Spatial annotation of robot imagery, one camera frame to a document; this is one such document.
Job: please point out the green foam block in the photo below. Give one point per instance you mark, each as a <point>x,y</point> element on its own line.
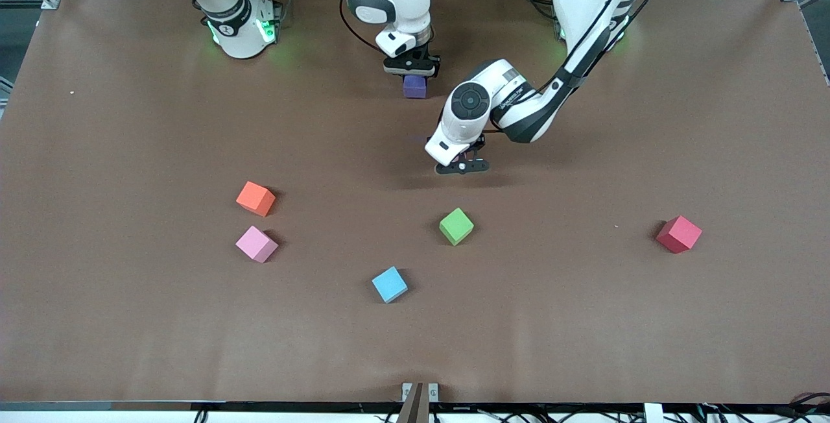
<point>456,226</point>

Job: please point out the blue foam block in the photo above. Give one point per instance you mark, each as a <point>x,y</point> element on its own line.
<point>390,284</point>

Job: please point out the pink foam block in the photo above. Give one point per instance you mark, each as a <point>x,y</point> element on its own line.
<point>257,244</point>

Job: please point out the red foam block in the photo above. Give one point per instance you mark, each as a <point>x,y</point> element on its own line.
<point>679,234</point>

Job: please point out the purple foam block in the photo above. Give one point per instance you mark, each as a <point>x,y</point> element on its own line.
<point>415,87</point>

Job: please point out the grey metal bracket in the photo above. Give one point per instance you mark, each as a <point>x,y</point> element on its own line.
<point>433,392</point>

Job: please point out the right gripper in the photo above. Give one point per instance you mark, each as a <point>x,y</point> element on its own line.
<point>423,58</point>

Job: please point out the orange foam block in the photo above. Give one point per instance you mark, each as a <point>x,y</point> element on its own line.
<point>255,198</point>

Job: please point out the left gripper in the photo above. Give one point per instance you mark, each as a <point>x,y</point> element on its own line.
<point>478,146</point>

